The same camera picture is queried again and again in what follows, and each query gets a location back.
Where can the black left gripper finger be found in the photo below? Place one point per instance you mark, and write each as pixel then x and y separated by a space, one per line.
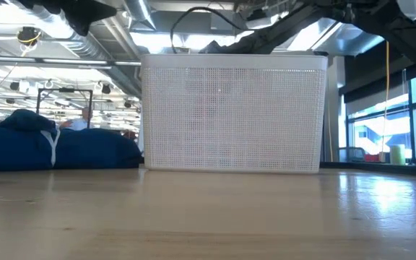
pixel 85 14

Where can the metal ceiling vent unit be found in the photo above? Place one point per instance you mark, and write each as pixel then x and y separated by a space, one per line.
pixel 352 39

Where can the red container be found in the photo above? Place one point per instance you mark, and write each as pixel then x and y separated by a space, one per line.
pixel 372 158

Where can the silver ceiling duct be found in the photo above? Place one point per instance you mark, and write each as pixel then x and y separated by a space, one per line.
pixel 89 47

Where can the black metal frame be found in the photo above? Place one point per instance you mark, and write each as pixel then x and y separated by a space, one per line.
pixel 63 90

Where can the white perforated plastic basket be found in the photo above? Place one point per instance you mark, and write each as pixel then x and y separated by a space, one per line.
pixel 229 126

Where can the pale green roll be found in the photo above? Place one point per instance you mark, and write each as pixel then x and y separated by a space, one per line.
pixel 397 155

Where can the black table frame rail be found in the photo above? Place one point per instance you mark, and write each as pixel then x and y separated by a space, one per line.
pixel 374 168

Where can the person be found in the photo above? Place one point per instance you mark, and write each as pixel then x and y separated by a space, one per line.
pixel 78 124

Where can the long ceiling light rail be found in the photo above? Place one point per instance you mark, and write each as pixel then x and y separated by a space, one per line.
pixel 49 61

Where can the black ceiling lamp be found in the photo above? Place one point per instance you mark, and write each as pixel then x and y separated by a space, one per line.
pixel 106 89
pixel 14 86

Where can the navy bean bag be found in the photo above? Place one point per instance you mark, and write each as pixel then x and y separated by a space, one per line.
pixel 96 148
pixel 9 148

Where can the grey mesh chair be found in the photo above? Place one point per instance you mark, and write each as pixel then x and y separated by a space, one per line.
pixel 350 154

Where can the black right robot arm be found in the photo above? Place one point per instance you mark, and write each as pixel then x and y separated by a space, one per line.
pixel 392 25

